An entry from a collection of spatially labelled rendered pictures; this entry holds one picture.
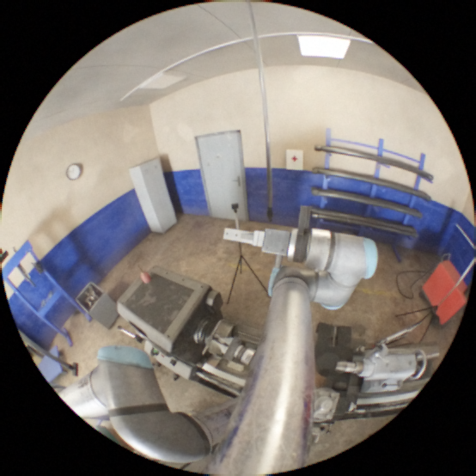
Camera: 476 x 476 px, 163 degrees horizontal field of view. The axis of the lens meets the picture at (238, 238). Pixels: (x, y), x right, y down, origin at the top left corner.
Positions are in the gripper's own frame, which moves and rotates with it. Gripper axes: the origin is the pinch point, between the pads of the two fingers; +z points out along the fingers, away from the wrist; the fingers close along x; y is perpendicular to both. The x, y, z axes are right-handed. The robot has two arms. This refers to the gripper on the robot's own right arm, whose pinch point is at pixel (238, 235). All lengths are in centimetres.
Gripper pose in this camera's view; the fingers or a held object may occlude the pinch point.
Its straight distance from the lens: 42.1
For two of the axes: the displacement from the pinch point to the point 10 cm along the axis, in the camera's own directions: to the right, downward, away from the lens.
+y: -1.7, 9.8, -0.1
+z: -9.1, -1.6, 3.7
